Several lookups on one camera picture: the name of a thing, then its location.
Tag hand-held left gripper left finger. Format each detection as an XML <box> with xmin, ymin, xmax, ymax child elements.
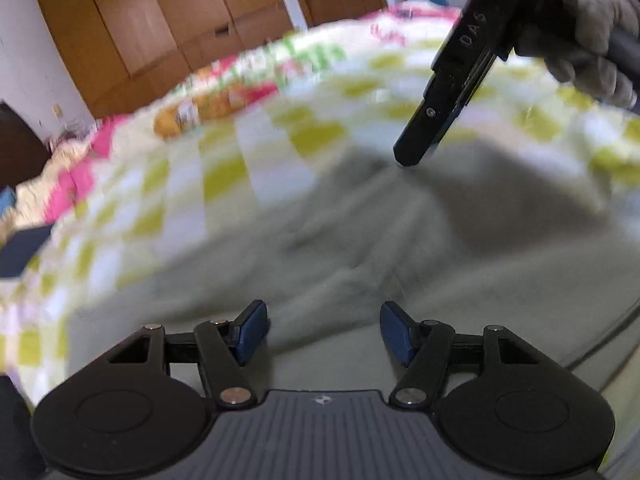
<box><xmin>108</xmin><ymin>299</ymin><xmax>271</xmax><ymax>408</ymax></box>

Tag yellow checked bed sheet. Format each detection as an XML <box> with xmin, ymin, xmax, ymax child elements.
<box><xmin>0</xmin><ymin>35</ymin><xmax>640</xmax><ymax>401</ymax></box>

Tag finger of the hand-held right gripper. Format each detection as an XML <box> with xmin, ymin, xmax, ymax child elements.
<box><xmin>392</xmin><ymin>52</ymin><xmax>499</xmax><ymax>167</ymax></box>

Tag person's right hand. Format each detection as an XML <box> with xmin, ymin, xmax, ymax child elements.
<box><xmin>513</xmin><ymin>0</ymin><xmax>640</xmax><ymax>111</ymax></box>

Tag navy flat square object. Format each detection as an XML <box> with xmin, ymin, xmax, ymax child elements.
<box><xmin>0</xmin><ymin>226</ymin><xmax>54</xmax><ymax>279</ymax></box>

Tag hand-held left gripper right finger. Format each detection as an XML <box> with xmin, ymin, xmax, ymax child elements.
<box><xmin>379</xmin><ymin>301</ymin><xmax>540</xmax><ymax>409</ymax></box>

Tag dark brown headboard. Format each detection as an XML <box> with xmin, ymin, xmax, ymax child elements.
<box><xmin>0</xmin><ymin>101</ymin><xmax>52</xmax><ymax>192</ymax></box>

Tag dark cloth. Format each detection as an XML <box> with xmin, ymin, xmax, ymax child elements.
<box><xmin>0</xmin><ymin>374</ymin><xmax>47</xmax><ymax>480</ymax></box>

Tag grey pants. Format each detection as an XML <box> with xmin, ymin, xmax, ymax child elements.
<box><xmin>65</xmin><ymin>141</ymin><xmax>640</xmax><ymax>480</ymax></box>

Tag wooden wardrobe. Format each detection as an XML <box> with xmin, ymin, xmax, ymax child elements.
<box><xmin>29</xmin><ymin>0</ymin><xmax>296</xmax><ymax>118</ymax></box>

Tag cartoon printed blanket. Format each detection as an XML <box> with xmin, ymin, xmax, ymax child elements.
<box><xmin>15</xmin><ymin>0</ymin><xmax>466</xmax><ymax>226</ymax></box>

